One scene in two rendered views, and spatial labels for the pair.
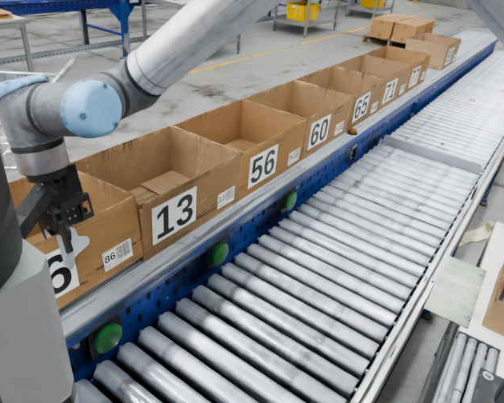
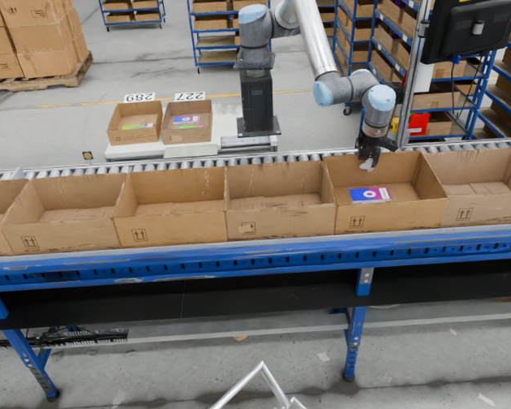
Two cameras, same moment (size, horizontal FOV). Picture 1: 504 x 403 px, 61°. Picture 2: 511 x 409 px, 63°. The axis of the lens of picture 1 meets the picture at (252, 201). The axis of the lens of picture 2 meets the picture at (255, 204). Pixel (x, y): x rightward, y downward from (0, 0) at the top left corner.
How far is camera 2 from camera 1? 2.29 m
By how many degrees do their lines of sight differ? 93
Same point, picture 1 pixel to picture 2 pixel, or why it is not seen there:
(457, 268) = (173, 153)
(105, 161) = (300, 213)
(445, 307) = (209, 150)
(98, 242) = (350, 167)
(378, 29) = not seen: outside the picture
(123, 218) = (332, 164)
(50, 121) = not seen: hidden behind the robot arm
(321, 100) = (22, 211)
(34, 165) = not seen: hidden behind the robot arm
